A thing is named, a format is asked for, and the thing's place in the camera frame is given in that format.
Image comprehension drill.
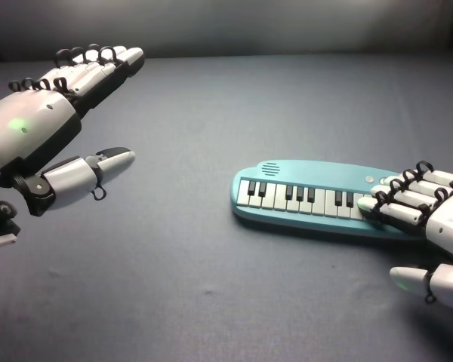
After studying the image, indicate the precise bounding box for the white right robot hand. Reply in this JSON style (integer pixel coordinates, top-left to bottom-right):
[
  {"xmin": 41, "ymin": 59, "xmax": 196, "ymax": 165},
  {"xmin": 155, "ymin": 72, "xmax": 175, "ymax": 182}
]
[{"xmin": 356, "ymin": 161, "xmax": 453, "ymax": 314}]

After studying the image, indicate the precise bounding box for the grey table cloth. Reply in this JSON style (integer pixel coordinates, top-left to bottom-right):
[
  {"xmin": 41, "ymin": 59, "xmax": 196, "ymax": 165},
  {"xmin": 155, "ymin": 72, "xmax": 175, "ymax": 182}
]
[{"xmin": 0, "ymin": 52, "xmax": 453, "ymax": 362}]

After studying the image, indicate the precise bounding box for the teal toy piano keyboard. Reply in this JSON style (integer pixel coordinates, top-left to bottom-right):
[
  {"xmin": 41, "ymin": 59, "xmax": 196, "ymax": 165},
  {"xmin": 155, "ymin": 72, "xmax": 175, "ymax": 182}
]
[{"xmin": 229, "ymin": 158, "xmax": 427, "ymax": 242}]

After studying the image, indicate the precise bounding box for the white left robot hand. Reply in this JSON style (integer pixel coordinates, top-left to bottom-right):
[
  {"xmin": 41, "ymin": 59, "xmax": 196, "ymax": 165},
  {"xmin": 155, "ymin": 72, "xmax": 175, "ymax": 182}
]
[{"xmin": 0, "ymin": 44, "xmax": 145, "ymax": 218}]

